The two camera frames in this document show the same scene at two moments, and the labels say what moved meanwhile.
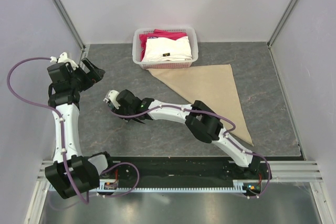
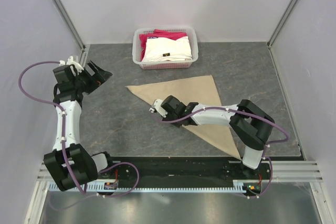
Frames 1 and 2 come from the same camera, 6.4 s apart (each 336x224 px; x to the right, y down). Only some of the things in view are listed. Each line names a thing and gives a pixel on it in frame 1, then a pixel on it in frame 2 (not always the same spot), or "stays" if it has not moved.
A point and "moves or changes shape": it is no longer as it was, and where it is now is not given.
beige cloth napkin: (213, 88) moves or changes shape
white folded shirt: (165, 49) stays
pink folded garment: (174, 35) stays
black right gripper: (119, 110) to (167, 118)
